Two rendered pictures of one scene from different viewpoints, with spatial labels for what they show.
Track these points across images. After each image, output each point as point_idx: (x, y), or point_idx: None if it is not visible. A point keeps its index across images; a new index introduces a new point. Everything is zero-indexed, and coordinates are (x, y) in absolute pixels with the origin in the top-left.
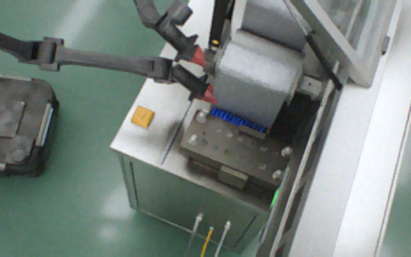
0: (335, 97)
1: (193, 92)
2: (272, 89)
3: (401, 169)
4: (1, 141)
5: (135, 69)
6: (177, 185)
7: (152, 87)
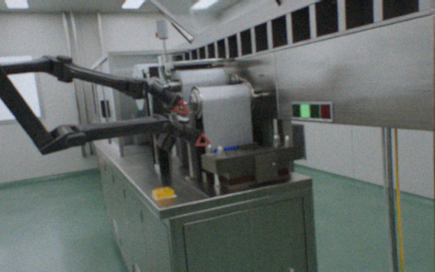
0: (282, 8)
1: (192, 135)
2: (239, 93)
3: (326, 258)
4: None
5: (147, 121)
6: (233, 224)
7: (149, 190)
